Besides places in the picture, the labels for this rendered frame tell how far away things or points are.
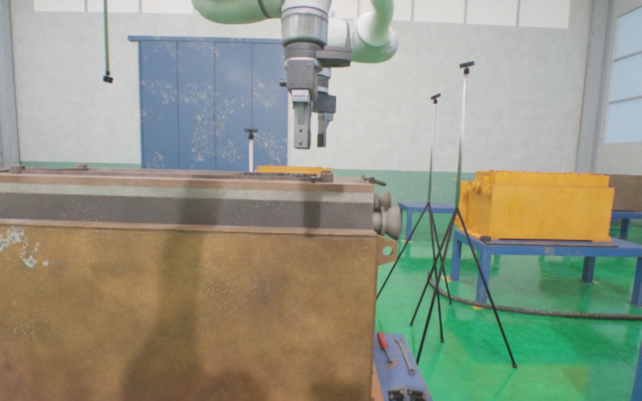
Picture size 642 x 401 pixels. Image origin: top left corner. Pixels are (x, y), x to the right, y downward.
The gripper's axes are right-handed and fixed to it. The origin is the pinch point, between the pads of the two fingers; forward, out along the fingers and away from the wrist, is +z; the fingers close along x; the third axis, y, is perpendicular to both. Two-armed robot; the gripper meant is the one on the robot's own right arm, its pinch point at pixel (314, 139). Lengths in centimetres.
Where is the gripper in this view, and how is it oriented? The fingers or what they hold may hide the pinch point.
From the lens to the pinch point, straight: 97.7
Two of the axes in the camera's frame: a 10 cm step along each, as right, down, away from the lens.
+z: -0.3, 9.9, 1.2
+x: 7.1, -0.6, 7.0
